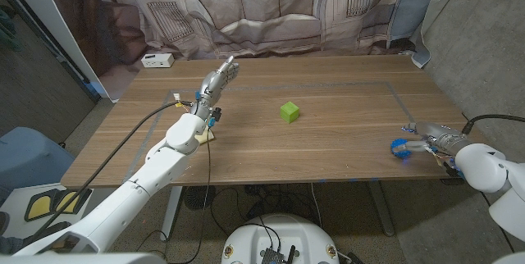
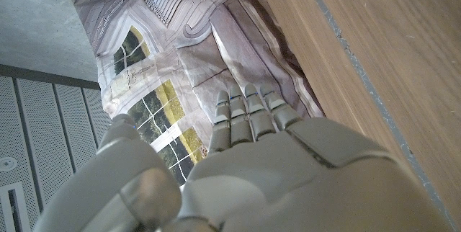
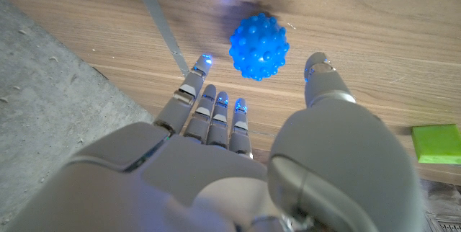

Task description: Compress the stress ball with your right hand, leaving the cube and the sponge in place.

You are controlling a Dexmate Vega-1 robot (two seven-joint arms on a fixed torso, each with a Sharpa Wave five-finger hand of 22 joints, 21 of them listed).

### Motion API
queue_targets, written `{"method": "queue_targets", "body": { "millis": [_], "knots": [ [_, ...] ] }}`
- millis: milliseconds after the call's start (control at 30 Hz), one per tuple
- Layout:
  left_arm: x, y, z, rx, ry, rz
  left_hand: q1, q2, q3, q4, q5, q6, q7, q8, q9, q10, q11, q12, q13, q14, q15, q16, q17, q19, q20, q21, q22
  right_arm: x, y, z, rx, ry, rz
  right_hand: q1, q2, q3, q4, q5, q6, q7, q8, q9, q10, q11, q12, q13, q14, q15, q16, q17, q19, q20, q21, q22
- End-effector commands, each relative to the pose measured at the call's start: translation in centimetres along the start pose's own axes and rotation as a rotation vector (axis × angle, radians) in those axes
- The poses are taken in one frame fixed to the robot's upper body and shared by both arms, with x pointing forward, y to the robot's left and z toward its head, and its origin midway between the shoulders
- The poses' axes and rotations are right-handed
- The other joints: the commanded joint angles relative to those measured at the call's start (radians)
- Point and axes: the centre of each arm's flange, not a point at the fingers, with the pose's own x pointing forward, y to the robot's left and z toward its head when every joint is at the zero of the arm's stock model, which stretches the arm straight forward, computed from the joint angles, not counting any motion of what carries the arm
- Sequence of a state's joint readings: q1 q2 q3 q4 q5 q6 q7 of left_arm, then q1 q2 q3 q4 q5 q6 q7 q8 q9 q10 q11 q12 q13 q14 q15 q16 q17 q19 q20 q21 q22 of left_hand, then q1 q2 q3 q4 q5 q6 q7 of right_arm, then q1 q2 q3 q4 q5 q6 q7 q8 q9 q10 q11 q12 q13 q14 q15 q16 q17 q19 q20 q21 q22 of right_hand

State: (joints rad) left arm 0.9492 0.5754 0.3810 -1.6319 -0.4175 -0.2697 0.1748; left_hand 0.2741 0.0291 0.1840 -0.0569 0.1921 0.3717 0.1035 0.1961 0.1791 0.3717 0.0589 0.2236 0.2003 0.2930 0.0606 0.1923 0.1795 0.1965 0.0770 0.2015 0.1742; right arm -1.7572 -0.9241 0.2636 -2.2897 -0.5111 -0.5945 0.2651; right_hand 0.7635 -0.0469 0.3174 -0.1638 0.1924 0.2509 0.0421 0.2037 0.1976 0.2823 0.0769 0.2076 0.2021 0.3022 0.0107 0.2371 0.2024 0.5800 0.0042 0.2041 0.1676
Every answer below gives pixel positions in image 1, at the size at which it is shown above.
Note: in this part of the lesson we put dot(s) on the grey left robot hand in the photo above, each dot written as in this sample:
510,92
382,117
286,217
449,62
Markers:
211,87

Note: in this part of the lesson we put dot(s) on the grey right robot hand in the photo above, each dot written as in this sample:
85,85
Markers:
432,135

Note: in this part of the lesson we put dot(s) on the blue spiky stress ball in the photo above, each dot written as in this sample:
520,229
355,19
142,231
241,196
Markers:
396,146

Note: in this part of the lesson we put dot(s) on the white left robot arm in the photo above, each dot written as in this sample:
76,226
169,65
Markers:
152,169

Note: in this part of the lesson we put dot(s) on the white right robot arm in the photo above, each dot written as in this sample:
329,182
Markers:
484,165

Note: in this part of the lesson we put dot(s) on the yellow sponge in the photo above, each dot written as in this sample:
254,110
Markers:
206,137

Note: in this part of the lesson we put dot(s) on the green cube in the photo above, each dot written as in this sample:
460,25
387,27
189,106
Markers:
289,112

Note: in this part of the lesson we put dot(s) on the white power strip box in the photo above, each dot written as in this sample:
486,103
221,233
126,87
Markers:
157,60

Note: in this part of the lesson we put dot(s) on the grey table leg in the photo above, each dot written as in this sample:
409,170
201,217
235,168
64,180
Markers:
381,206

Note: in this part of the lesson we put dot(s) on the printed sofa backdrop cloth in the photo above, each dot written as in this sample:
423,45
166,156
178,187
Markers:
262,10

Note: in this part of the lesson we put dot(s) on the round black floor device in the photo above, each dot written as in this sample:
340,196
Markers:
199,197

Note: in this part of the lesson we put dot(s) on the white table leg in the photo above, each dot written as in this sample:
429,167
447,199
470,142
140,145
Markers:
174,210

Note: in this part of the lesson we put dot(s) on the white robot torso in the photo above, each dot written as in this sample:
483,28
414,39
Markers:
279,235

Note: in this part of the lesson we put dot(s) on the black computer on torso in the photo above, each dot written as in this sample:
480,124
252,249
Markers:
272,256

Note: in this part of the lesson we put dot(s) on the white partition board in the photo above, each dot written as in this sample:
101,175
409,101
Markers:
41,10

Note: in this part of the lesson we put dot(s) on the black yellow foot pedal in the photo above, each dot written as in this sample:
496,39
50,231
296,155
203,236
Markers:
39,207

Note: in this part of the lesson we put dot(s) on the white floor platform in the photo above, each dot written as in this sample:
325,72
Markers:
14,202

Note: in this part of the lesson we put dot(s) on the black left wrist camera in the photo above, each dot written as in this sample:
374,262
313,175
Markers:
215,114

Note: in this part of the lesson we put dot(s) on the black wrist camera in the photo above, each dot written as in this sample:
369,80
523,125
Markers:
215,114
453,170

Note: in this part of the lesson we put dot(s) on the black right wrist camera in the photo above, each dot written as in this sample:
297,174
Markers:
453,170

